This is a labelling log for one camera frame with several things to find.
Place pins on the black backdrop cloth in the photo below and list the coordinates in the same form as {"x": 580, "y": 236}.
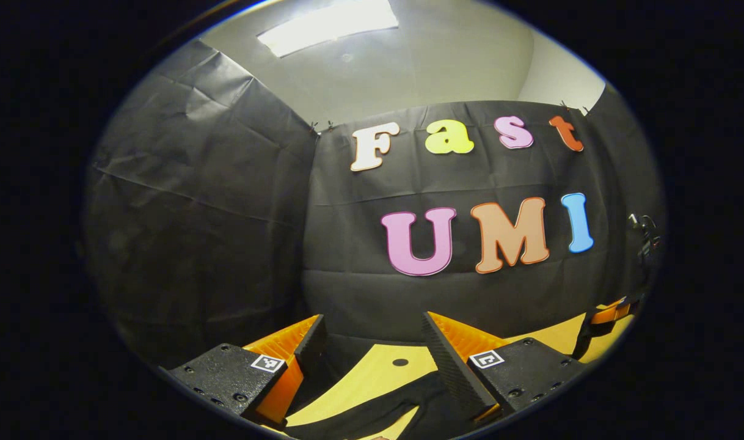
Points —
{"x": 195, "y": 226}

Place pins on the ceiling light panel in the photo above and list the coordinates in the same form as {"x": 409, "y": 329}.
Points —
{"x": 328, "y": 25}

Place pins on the black garment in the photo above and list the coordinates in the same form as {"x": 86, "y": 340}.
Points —
{"x": 402, "y": 409}

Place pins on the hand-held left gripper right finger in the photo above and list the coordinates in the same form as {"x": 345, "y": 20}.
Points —
{"x": 450, "y": 366}

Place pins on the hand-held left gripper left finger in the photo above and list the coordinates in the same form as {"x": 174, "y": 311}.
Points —
{"x": 314, "y": 347}

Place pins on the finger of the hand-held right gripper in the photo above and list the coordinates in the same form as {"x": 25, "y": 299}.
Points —
{"x": 610, "y": 313}

